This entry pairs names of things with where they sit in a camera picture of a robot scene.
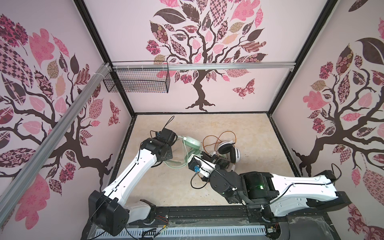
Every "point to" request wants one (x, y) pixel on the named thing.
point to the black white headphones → (225, 147)
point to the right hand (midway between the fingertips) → (205, 151)
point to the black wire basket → (138, 81)
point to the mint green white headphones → (193, 145)
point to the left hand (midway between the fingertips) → (163, 157)
